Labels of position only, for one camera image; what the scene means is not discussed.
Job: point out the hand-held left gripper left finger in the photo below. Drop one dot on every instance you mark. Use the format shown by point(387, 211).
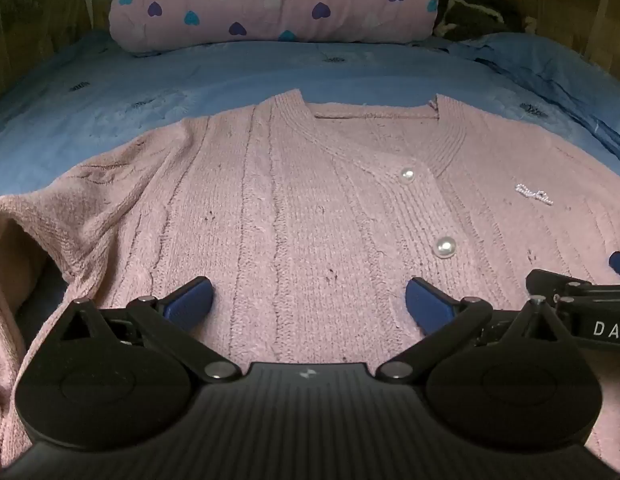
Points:
point(190, 301)

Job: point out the dark fuzzy cloth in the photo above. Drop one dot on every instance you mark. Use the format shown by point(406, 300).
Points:
point(482, 15)

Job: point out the pink knitted cardigan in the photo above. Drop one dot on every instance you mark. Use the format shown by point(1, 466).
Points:
point(315, 200)

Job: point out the blue crumpled blanket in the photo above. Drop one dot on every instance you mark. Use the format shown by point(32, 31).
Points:
point(565, 72)

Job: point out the pink heart-patterned pillow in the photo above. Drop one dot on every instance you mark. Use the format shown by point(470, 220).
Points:
point(275, 0)

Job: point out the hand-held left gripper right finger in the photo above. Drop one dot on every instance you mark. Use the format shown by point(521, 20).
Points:
point(430, 306)

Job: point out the blue dandelion print bed sheet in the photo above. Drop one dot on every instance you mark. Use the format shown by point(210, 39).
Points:
point(114, 85)

